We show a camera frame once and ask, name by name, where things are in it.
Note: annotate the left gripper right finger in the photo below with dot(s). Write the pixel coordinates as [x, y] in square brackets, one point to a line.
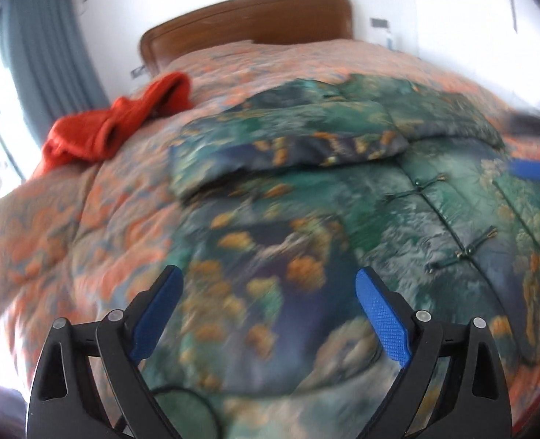
[473, 400]

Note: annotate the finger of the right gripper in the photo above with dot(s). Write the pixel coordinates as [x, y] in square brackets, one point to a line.
[525, 169]

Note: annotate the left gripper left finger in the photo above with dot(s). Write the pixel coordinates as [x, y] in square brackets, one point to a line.
[64, 399]

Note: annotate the red knitted garment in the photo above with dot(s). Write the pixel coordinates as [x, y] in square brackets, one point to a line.
[96, 135]

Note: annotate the orange floral bed quilt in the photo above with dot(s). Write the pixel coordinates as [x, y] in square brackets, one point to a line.
[83, 240]

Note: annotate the blue-grey curtain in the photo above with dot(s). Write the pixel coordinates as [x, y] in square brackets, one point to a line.
[43, 48]

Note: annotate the green patterned silk jacket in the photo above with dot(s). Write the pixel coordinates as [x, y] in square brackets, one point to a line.
[283, 198]

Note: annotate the brown wooden headboard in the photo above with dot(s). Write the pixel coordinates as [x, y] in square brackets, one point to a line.
[266, 22]

